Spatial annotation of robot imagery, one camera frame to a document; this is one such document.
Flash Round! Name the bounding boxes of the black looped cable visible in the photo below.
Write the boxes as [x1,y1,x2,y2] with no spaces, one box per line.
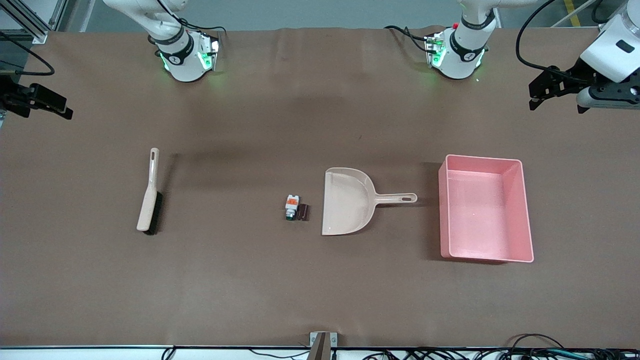
[505,333,569,354]

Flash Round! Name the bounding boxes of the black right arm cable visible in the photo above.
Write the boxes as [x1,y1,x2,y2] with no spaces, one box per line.
[0,32,55,77]

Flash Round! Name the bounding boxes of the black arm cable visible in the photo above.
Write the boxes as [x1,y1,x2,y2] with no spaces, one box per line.
[0,32,55,77]
[516,0,616,81]

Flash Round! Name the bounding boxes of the beige brush with black bristles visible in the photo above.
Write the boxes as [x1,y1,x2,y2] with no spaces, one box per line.
[136,147,164,236]

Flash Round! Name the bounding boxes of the long thin black cable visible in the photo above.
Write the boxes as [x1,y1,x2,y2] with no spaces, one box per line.
[248,349,312,360]

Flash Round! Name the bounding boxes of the pink plastic bin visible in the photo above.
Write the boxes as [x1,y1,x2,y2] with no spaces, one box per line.
[438,154,535,264]

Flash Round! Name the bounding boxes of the beige plastic dustpan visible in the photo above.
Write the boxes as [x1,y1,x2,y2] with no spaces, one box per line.
[321,167,418,237]

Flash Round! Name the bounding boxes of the black base cable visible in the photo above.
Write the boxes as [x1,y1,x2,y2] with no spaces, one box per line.
[157,0,229,37]
[384,25,434,54]

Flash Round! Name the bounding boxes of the teal cable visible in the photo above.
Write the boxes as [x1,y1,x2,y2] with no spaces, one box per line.
[525,349,596,360]

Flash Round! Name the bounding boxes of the thin white diagonal bar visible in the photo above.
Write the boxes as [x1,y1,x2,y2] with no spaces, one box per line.
[550,0,599,29]

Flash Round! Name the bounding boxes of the metal base connector plate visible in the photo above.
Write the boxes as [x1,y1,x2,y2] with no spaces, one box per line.
[199,32,222,72]
[424,32,447,69]

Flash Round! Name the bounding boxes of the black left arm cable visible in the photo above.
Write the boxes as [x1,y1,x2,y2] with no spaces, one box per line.
[516,0,616,81]

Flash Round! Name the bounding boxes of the tangled black cable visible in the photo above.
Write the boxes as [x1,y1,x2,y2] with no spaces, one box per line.
[361,348,507,360]

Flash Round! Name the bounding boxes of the metal bracket with brown post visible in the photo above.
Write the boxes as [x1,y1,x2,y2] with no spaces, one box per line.
[309,331,338,360]

